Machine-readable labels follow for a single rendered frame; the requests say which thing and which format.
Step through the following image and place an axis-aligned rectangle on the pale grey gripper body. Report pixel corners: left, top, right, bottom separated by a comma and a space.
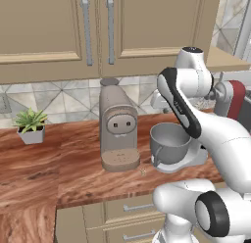
214, 81, 235, 118

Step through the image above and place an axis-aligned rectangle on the white stand mixer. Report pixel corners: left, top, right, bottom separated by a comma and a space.
150, 89, 209, 174

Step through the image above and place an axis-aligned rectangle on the grey metal mixer bowl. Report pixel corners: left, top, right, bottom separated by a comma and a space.
149, 121, 193, 168

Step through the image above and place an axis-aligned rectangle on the red appliance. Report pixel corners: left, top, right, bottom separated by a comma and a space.
226, 79, 251, 123

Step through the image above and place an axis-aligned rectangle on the beige coffee machine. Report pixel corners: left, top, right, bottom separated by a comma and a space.
98, 77, 141, 172

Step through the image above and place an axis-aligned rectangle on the beige drawer front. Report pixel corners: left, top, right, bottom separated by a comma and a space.
103, 193, 165, 224
103, 217, 168, 243

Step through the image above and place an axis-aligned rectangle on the green plant in white pot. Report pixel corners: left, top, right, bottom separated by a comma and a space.
13, 107, 49, 145

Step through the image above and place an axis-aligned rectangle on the beige wall cupboard door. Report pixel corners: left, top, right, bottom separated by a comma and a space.
96, 0, 224, 78
0, 0, 100, 85

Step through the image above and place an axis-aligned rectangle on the grey cupboard door handle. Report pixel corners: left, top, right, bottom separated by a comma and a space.
105, 0, 117, 66
79, 0, 94, 67

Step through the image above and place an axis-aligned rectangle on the grey drawer handle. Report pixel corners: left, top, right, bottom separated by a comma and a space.
123, 203, 155, 213
123, 229, 157, 242

